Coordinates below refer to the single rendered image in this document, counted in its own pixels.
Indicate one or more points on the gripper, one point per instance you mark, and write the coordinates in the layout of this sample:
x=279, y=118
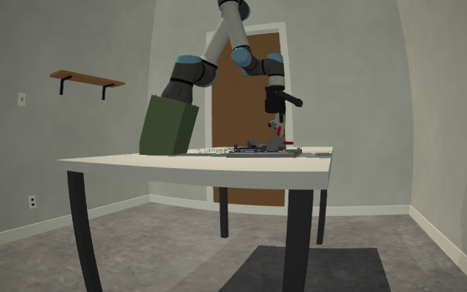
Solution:
x=275, y=106

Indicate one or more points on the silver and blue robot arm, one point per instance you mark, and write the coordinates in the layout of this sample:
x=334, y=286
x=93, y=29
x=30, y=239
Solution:
x=192, y=70

